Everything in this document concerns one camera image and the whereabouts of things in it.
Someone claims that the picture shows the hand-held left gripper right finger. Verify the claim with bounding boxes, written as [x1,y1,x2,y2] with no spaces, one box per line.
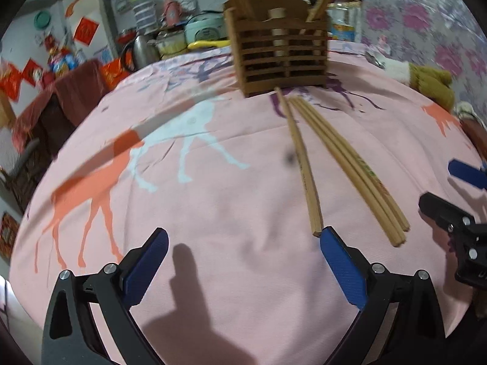
[320,226,447,365]

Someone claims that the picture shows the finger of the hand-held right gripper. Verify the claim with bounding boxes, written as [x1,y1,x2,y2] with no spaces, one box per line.
[448,159,487,190]
[419,192,487,289]

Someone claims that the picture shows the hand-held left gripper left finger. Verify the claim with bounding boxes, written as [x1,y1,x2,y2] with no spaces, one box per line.
[41,227,169,365]

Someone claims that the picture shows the brown wooden chopstick holder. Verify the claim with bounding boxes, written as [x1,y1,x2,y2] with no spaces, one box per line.
[224,0,330,98]

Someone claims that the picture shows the pale wooden stick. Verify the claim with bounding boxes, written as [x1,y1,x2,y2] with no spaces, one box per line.
[268,8,289,58]

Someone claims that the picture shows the brown leather wallet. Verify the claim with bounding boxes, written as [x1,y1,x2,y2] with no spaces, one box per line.
[460,116,487,151]

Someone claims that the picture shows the white crumpled cloth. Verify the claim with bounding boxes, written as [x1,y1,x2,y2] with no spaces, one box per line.
[454,102,477,119]

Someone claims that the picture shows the olive and white plush cloth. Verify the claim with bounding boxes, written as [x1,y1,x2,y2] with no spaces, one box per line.
[384,61,456,109]

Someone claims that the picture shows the pink deer print tablecloth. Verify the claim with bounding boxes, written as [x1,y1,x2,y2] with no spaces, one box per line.
[11,42,487,365]

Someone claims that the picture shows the red printed box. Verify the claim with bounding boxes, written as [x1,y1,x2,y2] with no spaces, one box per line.
[0,213,20,264]

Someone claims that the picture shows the metal spoon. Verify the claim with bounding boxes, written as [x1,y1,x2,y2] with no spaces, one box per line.
[365,51,387,69]

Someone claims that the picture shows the table with red cloth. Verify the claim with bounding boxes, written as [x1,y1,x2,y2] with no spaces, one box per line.
[11,61,112,153]

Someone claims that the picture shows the clear plastic oil bottle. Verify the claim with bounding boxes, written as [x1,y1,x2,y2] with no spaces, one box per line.
[327,0,362,42]

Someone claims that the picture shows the red printed bag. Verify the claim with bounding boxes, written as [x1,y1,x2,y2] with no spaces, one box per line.
[101,59,132,89]

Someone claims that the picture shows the steel kettle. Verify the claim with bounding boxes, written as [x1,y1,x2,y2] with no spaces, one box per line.
[124,34,160,73]

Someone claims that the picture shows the cream pot with lid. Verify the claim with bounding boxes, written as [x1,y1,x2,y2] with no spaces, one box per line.
[157,30,188,56]

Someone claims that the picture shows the red paper decoration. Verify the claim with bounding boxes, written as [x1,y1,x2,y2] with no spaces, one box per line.
[21,59,43,85]
[0,64,22,100]
[74,17,100,46]

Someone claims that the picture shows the pale teal rice cooker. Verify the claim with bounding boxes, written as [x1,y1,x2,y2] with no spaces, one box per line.
[184,13,226,43]

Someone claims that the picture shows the white refrigerator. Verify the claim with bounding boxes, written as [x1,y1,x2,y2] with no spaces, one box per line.
[65,0,119,65]

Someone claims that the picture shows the striped container green lid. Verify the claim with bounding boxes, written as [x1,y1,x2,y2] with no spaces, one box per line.
[129,0,156,35]

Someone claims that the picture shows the pink thermos jug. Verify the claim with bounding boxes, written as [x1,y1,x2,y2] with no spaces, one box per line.
[163,0,184,27]

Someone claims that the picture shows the floral plastic wall sheet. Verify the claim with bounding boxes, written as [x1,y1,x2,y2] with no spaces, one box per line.
[359,0,487,96]

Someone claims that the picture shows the yellow plastic handle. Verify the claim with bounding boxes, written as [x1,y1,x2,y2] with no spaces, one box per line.
[188,40,229,50]

